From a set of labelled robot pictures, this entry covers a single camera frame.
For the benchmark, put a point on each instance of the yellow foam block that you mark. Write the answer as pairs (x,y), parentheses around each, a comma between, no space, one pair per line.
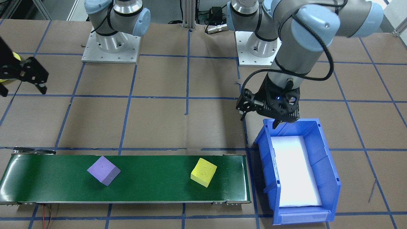
(203,171)

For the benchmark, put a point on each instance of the yellow plate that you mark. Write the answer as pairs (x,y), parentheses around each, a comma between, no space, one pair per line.
(16,56)

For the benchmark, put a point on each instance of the silver cylindrical connector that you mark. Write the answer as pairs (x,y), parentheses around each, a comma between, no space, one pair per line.
(216,28)

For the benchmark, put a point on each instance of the aluminium frame post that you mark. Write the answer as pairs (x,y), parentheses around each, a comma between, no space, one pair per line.
(189,14)

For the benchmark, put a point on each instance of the purple foam block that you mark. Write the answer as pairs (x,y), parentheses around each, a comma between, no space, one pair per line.
(103,170)

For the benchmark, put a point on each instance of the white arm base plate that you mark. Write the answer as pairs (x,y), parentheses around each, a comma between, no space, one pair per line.
(92,54)
(244,57)

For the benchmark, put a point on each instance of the white foam sheet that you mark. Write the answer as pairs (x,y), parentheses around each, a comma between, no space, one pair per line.
(295,171)

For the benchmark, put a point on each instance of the black power adapter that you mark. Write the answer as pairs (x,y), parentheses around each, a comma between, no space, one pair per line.
(217,14)

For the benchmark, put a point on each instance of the grey metal rack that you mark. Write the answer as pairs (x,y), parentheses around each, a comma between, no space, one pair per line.
(19,8)

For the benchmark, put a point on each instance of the blue plastic storage bin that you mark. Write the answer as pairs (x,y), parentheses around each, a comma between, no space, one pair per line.
(321,165)

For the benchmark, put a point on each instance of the green conveyor belt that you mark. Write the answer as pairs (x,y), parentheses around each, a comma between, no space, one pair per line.
(152,184)

